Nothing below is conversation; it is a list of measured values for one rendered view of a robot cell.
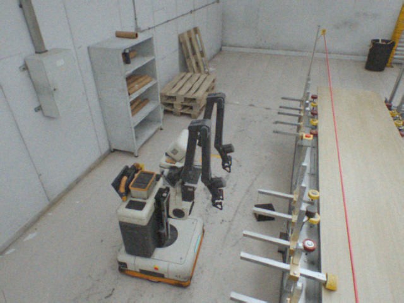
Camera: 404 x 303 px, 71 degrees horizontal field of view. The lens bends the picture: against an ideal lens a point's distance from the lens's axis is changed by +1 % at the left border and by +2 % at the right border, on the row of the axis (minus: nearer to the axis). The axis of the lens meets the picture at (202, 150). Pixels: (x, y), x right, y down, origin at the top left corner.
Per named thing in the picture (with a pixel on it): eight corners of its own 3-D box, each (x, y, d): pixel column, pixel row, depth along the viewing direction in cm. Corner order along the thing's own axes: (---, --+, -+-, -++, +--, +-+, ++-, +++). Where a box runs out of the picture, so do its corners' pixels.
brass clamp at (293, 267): (287, 279, 156) (288, 274, 153) (288, 259, 166) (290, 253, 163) (298, 283, 154) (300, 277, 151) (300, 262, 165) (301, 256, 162)
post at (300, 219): (287, 258, 194) (300, 207, 167) (287, 254, 197) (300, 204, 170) (292, 259, 193) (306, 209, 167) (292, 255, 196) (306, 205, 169)
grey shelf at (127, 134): (110, 152, 426) (86, 46, 340) (140, 125, 497) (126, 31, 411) (137, 157, 414) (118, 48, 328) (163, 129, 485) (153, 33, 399)
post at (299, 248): (283, 295, 177) (297, 246, 150) (283, 290, 179) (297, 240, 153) (288, 297, 176) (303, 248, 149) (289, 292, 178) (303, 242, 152)
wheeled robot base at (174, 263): (117, 274, 255) (112, 257, 241) (144, 221, 306) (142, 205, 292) (189, 290, 242) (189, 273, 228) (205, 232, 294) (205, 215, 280)
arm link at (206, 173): (203, 118, 165) (199, 127, 156) (213, 119, 164) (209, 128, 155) (203, 175, 189) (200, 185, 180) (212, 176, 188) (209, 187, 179)
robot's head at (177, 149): (163, 153, 194) (177, 141, 186) (173, 137, 211) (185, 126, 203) (178, 166, 197) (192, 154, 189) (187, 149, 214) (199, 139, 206)
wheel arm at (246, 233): (242, 237, 191) (243, 233, 189) (243, 233, 194) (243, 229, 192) (310, 255, 180) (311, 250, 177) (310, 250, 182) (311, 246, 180)
